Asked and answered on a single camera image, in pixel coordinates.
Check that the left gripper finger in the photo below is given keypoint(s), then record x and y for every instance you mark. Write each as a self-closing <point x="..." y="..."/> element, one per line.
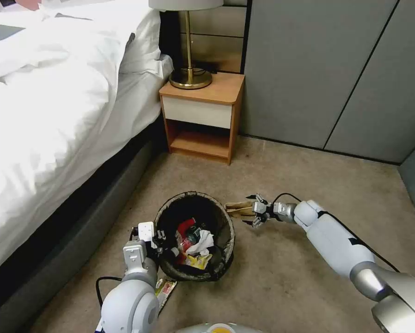
<point x="134" y="231"/>
<point x="161" y="239"/>

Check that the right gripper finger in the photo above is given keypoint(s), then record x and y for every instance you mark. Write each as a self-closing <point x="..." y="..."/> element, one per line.
<point x="259" y="198"/>
<point x="256" y="222"/>

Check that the round woven grey trash bin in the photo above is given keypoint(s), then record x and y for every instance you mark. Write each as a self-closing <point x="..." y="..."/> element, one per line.
<point x="225" y="239"/>

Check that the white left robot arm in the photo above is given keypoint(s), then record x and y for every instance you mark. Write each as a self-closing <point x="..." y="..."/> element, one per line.
<point x="131" y="298"/>

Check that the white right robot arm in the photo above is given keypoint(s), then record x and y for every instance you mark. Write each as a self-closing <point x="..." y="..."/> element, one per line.
<point x="335" y="242"/>

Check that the banana peel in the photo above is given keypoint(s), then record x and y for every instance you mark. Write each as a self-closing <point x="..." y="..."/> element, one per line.
<point x="238" y="208"/>

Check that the red package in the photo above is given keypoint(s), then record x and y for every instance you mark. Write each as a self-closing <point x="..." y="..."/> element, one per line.
<point x="185" y="227"/>

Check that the dark small bottle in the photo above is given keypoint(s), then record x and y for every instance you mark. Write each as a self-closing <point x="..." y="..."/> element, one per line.
<point x="194" y="234"/>

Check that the crumpled white tissue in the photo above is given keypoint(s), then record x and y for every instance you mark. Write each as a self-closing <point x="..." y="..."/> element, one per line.
<point x="201" y="242"/>

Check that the printed snack wrapper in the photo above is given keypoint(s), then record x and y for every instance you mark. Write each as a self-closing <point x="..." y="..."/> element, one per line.
<point x="165" y="289"/>

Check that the yellow wrapper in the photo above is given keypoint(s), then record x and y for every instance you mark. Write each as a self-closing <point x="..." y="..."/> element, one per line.
<point x="197" y="262"/>

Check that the dark grey bed base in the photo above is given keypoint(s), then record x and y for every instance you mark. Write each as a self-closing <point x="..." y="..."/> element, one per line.
<point x="72" y="239"/>

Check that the wooden nightstand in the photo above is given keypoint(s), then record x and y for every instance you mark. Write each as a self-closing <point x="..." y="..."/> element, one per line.
<point x="235" y="114"/>

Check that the white robot front shell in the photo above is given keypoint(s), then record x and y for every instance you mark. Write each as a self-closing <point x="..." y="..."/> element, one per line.
<point x="211" y="327"/>

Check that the white nightstand drawer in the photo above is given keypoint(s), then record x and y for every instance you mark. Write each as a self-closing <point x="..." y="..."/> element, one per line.
<point x="197" y="111"/>

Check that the brass table lamp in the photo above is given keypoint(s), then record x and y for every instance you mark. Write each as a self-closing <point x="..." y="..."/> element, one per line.
<point x="189" y="78"/>

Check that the white duvet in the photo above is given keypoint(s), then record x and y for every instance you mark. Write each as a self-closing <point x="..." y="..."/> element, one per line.
<point x="55" y="114"/>

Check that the brown panelled headboard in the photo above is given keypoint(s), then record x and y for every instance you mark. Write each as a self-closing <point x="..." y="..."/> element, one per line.
<point x="218" y="41"/>

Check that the white pillow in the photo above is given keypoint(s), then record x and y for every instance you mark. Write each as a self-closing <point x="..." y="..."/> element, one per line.
<point x="148" y="55"/>

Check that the grey cloth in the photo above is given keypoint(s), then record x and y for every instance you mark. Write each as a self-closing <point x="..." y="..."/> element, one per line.
<point x="1" y="34"/>

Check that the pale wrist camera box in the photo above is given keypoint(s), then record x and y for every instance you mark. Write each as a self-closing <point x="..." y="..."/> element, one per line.
<point x="147" y="231"/>
<point x="259" y="207"/>

